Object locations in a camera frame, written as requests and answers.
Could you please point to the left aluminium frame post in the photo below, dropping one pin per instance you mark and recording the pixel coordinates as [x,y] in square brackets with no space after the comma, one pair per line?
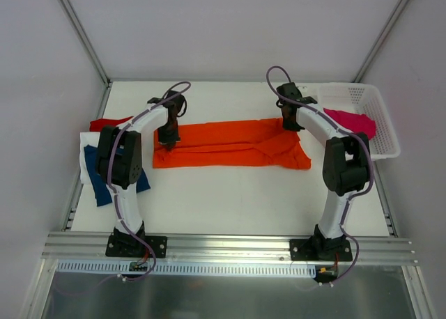
[85,41]

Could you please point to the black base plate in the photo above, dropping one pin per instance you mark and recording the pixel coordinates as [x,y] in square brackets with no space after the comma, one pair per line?
[126,246]
[313,249]

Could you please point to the red folded t shirt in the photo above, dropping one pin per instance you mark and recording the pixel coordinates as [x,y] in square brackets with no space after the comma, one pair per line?
[97,125]

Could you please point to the white plastic basket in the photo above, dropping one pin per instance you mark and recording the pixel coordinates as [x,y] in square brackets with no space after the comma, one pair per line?
[360,108]

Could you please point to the aluminium frame post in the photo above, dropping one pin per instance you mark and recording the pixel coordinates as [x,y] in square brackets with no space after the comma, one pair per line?
[85,41]
[379,42]

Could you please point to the right aluminium frame post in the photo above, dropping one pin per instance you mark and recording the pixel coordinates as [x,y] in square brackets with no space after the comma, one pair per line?
[379,42]

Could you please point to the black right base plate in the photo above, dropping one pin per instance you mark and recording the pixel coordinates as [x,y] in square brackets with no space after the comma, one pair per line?
[313,249]

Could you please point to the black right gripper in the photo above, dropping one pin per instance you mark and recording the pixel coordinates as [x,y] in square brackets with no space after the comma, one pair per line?
[290,122]

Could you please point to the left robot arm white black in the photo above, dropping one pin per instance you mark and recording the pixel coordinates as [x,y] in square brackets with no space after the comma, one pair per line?
[119,163]

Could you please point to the orange t shirt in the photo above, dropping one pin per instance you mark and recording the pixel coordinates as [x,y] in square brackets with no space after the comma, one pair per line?
[257,143]

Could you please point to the white slotted cable duct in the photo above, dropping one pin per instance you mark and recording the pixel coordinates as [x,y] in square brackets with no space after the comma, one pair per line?
[188,269]

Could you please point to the pink t shirt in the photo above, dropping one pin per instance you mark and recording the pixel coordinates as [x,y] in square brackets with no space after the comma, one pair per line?
[353,122]

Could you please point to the blue folded t shirt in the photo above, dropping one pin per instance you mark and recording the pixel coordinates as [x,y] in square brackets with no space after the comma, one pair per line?
[90,177]

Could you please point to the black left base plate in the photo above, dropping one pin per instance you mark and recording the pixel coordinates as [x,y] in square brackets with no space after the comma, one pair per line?
[126,246]

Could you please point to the aluminium mounting rail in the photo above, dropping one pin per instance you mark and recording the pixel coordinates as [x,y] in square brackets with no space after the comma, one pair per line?
[385,251]

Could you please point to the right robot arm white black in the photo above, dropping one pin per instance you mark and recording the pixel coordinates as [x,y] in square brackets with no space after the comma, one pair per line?
[346,167]

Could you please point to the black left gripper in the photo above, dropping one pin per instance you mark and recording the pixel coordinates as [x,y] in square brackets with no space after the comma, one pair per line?
[168,136]

